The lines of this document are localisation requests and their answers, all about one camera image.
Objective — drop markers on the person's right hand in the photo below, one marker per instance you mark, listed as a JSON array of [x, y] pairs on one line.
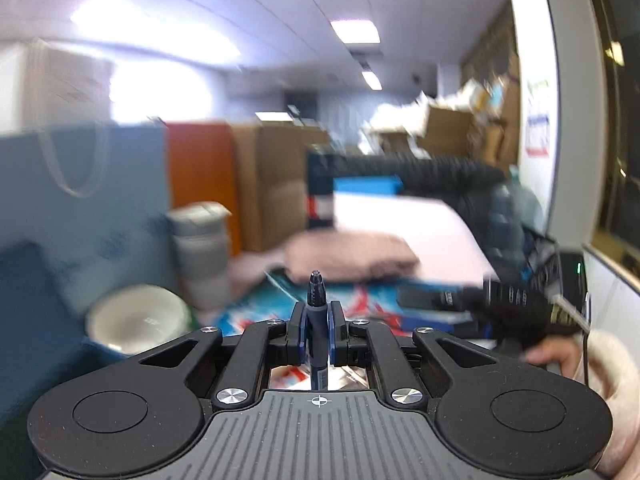
[[562, 355]]

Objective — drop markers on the pink knitted cloth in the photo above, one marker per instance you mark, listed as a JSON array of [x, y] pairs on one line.
[[345, 257]]

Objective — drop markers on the white paper bag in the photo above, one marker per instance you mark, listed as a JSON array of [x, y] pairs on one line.
[[70, 90]]

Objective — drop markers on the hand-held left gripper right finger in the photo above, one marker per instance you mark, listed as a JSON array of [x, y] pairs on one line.
[[334, 332]]

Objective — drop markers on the large blue cardboard box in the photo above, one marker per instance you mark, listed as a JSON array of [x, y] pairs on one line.
[[115, 200]]

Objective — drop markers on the grey lidded cup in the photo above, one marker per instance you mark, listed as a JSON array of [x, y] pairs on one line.
[[200, 255]]

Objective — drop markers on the brown cardboard box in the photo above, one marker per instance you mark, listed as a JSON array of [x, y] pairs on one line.
[[275, 185]]

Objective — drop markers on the clear water bottle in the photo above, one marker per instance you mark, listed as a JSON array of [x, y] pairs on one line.
[[520, 210]]

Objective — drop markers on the blue plastic storage box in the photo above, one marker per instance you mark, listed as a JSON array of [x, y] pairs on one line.
[[30, 320]]

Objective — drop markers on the dark blue pen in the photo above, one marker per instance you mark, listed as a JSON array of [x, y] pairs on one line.
[[316, 305]]

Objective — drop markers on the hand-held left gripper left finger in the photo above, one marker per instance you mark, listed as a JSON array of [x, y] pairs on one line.
[[298, 332]]

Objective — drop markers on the orange cardboard box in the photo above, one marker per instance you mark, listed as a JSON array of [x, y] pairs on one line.
[[200, 170]]

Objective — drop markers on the white board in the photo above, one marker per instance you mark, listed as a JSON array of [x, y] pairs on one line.
[[400, 230]]

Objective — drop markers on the ceiling light panel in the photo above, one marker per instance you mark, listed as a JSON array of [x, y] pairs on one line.
[[356, 31], [371, 80], [155, 27]]

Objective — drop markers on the white ceramic bowl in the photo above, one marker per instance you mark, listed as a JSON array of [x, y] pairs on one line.
[[135, 320]]

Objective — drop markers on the colourful printed mat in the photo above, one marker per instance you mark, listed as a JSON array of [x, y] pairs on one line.
[[360, 300]]

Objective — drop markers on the black office chair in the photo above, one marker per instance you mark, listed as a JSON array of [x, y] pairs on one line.
[[450, 170]]

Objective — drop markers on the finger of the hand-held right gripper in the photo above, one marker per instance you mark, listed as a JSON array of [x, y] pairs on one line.
[[440, 297]]

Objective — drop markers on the pile of cardboard boxes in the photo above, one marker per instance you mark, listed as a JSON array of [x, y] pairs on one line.
[[460, 110]]

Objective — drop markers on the wall poster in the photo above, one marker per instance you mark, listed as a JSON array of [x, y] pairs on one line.
[[537, 120]]

